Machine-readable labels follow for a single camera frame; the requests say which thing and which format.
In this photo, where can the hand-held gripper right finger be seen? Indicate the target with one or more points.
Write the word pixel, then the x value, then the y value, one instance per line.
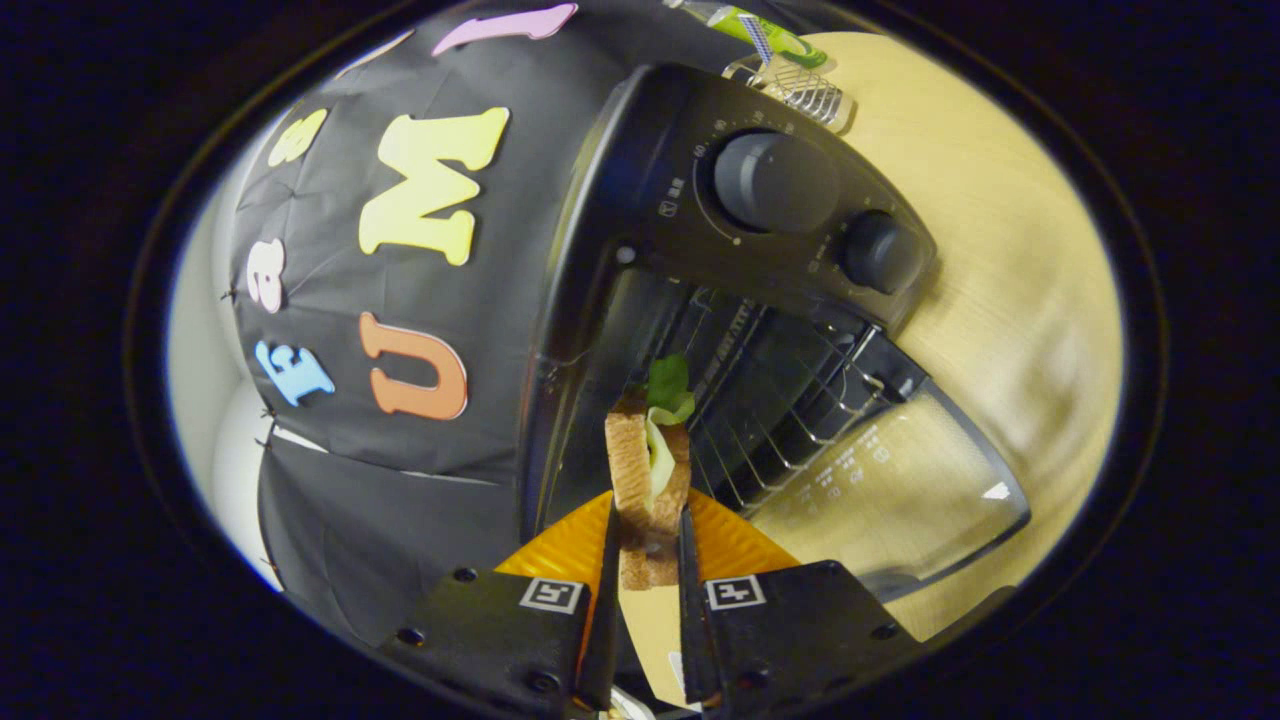
pixel 780 630

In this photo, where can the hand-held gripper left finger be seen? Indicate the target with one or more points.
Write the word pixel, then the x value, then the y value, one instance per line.
pixel 500 630

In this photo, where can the lettuce sandwich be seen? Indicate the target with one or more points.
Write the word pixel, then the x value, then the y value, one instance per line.
pixel 632 470

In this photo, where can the black toaster oven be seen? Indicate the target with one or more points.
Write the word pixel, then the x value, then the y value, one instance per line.
pixel 680 180

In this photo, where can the black backdrop cloth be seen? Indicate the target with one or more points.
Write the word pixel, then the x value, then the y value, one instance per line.
pixel 520 330

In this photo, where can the clear glass jar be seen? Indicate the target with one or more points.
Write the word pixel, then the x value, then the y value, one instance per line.
pixel 805 92

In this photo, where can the green drink bottle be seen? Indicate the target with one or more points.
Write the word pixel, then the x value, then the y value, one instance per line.
pixel 790 42

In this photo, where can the blue striped straw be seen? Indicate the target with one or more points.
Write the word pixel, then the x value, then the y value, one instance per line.
pixel 757 38

